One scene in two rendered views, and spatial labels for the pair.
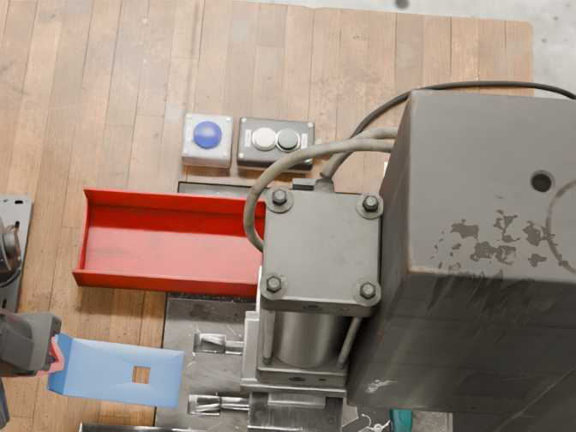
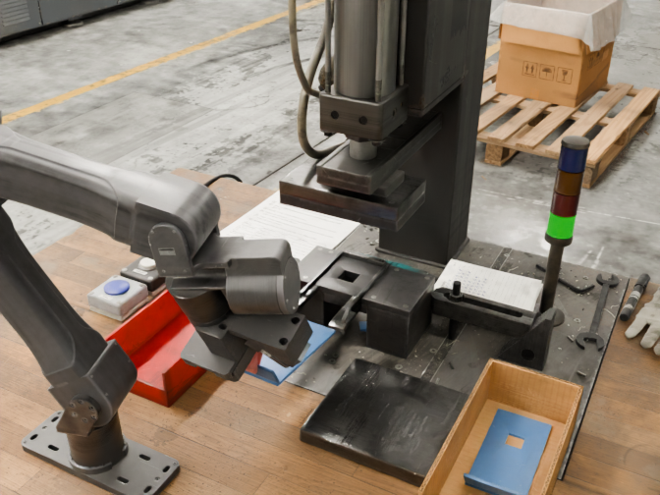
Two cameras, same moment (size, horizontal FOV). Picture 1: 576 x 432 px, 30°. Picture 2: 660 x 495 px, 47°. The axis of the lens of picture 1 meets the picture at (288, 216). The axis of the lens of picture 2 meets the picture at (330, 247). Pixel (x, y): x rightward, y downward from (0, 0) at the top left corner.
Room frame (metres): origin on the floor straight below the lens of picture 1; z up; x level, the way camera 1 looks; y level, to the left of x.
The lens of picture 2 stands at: (-0.16, 0.81, 1.60)
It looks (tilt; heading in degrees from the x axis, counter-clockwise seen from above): 31 degrees down; 300
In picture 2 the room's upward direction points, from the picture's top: straight up
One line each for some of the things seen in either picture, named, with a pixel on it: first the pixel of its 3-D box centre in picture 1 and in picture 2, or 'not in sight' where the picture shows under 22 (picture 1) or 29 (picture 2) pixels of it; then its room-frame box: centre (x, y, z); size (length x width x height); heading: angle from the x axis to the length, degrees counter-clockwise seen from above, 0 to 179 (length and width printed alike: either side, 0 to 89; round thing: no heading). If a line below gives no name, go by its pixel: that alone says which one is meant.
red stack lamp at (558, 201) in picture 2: not in sight; (565, 200); (0.04, -0.19, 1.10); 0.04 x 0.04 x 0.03
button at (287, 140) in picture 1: (287, 141); not in sight; (0.64, 0.01, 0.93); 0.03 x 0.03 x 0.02
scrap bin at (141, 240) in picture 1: (174, 243); (187, 327); (0.47, 0.15, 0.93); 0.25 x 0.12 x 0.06; 93
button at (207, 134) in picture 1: (207, 135); (117, 290); (0.63, 0.12, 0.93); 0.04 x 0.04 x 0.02
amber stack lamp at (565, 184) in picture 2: not in sight; (569, 179); (0.04, -0.19, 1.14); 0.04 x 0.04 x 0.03
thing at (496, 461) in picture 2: not in sight; (510, 449); (-0.01, 0.13, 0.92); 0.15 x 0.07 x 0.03; 94
